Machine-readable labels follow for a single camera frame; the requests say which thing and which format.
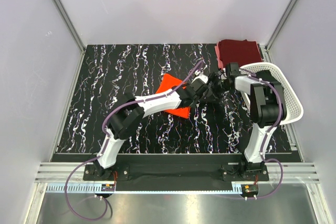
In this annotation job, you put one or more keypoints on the white slotted cable duct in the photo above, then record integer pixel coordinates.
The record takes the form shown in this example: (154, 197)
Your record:
(104, 188)

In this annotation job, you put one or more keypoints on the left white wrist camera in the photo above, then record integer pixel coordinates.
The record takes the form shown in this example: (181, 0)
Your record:
(200, 79)

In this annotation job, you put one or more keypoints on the left aluminium frame post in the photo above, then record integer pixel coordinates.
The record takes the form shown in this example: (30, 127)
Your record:
(69, 24)

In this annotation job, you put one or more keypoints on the white plastic laundry basket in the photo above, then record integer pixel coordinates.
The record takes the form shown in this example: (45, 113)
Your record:
(293, 105)

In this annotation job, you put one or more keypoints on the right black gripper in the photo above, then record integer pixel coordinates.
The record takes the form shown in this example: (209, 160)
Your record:
(218, 78)

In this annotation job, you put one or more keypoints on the aluminium front rail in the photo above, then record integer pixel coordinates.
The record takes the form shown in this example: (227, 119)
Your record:
(74, 172)

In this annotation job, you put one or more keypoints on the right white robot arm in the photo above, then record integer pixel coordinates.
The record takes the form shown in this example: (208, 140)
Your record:
(267, 109)

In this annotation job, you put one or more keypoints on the folded pink t shirt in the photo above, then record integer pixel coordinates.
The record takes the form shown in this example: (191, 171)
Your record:
(219, 61)

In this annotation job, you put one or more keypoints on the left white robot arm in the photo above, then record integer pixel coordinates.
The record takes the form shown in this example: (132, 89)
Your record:
(124, 120)

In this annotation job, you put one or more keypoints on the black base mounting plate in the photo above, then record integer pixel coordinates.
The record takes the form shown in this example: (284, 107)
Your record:
(228, 167)

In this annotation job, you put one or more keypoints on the folded maroon t shirt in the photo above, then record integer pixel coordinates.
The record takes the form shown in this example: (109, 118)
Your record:
(242, 52)

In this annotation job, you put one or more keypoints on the right aluminium frame post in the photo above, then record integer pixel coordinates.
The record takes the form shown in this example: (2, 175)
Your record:
(283, 20)

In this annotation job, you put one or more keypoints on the aluminium frame post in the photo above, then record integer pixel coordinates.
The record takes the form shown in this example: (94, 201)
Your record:
(69, 24)
(283, 20)

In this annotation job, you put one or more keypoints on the black t shirt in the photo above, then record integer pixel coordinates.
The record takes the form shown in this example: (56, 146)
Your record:
(266, 76)

